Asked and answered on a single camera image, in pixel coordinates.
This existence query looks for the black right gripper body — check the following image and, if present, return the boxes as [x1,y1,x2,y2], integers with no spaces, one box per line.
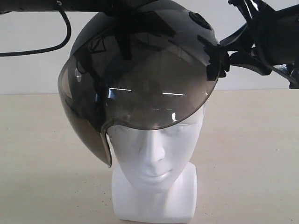
[243,0,299,89]

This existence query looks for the black helmet with tinted visor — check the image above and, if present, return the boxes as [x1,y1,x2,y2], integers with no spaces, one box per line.
[58,0,229,166]

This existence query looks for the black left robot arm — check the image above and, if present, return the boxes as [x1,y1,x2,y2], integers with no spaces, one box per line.
[0,0,184,17]

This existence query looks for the white mannequin head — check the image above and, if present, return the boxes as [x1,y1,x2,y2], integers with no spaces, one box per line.
[108,106,206,224]

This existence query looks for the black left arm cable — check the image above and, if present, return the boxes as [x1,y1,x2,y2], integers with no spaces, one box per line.
[0,7,72,58]

